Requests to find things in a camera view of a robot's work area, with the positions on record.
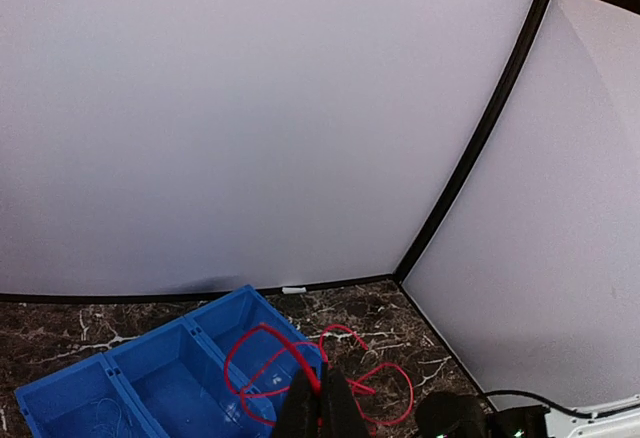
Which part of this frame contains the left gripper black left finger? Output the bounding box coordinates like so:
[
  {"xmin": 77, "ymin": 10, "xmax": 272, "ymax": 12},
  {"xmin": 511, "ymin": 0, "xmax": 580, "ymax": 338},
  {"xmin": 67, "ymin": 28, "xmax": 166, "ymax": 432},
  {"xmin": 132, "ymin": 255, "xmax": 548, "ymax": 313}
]
[{"xmin": 272, "ymin": 369, "xmax": 320, "ymax": 438}]

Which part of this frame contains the right black frame post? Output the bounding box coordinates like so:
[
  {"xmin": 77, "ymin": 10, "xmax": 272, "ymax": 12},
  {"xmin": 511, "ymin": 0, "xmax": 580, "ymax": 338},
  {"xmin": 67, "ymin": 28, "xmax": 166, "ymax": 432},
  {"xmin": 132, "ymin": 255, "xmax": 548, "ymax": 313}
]
[{"xmin": 392, "ymin": 0, "xmax": 551, "ymax": 286}]

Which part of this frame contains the blue three-compartment plastic bin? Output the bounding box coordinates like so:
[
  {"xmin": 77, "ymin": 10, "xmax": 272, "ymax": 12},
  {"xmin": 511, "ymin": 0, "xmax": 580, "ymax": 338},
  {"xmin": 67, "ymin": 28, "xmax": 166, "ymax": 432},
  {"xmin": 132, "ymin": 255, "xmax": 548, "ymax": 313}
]
[{"xmin": 15, "ymin": 286, "xmax": 322, "ymax": 437}]

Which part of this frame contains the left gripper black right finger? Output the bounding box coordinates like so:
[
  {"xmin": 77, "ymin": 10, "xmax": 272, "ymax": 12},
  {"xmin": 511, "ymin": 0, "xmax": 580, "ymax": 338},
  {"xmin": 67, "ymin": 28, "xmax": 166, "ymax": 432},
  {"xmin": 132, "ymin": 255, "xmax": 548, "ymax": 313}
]
[{"xmin": 319, "ymin": 366, "xmax": 371, "ymax": 438}]

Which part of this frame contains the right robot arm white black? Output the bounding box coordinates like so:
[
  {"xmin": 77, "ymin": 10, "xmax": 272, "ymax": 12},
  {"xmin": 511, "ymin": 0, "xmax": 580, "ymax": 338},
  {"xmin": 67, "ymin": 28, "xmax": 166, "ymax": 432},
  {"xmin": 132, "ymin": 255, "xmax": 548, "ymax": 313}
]
[{"xmin": 414, "ymin": 390, "xmax": 639, "ymax": 437}]

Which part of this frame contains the red cable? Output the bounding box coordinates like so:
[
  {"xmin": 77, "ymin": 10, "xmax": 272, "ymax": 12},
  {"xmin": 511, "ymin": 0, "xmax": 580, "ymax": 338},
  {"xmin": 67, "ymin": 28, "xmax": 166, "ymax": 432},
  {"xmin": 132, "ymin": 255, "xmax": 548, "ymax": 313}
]
[{"xmin": 222, "ymin": 322, "xmax": 415, "ymax": 429}]

